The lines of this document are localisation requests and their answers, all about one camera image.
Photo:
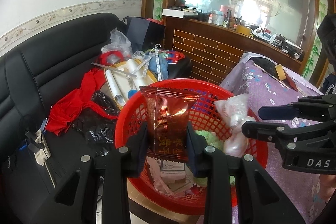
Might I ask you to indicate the tan packing tape roll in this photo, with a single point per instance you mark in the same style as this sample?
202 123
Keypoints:
280 72

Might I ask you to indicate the dark red flat item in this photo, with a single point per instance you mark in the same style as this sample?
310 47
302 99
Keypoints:
292 82

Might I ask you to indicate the red and white wrapper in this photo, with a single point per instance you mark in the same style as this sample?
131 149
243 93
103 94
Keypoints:
195 188

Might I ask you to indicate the white cardboard carton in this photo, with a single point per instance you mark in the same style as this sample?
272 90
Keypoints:
173 170

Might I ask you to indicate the black plastic film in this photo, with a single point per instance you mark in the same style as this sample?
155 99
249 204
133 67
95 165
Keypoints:
265 65

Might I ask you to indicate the wooden counter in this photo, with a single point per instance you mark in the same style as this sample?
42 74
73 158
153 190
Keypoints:
204 56

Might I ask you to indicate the clear plastic bag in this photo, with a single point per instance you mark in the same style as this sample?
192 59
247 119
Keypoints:
118 43
233 111

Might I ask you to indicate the red plastic basket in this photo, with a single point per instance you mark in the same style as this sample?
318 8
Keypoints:
131 119

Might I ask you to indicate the row of assorted clutter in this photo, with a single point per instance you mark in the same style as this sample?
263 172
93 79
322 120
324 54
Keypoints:
262 32

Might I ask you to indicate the metal folding ruler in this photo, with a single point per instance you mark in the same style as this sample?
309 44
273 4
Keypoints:
158 64

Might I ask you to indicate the white flat box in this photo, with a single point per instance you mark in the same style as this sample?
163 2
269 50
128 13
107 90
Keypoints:
173 12

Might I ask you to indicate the blue cloth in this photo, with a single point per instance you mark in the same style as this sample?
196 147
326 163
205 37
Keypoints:
162 66

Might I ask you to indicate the black leather sofa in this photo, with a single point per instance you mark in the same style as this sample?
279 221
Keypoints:
52 56

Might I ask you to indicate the thin wooden sticks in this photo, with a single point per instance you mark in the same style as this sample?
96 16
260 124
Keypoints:
270 74

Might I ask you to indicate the green fuzzy sock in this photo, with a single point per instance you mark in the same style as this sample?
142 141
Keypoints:
210 137

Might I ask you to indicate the purple floral tablecloth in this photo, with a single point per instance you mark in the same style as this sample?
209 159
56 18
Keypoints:
262 92

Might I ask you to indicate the red printed shopping bag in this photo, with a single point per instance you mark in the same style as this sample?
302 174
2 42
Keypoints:
173 56

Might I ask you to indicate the person's right hand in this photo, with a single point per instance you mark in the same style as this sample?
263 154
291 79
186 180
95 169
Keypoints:
328 187

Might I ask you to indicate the red round container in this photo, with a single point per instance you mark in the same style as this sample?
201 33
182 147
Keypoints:
224 8

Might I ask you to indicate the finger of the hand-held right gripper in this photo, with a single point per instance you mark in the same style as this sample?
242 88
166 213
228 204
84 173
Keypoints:
275 111
262 129

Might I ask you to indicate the red cloth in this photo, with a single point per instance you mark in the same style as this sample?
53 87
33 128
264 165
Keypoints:
68 106

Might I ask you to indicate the black plastic bag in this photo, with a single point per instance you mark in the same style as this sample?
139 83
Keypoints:
99 100

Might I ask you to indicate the red snack packet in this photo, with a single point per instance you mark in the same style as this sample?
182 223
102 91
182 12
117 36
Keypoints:
168 119

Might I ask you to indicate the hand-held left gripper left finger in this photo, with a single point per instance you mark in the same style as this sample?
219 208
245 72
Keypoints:
141 146

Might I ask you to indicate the white plastic film roll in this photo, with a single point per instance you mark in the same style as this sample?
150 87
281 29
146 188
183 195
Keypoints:
114 85
135 71

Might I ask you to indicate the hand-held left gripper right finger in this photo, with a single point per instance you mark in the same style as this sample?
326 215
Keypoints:
191 151

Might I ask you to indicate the black paper bag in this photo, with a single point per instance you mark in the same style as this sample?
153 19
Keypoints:
141 32

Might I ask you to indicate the white power strip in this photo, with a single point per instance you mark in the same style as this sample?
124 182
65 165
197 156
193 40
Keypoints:
39 150

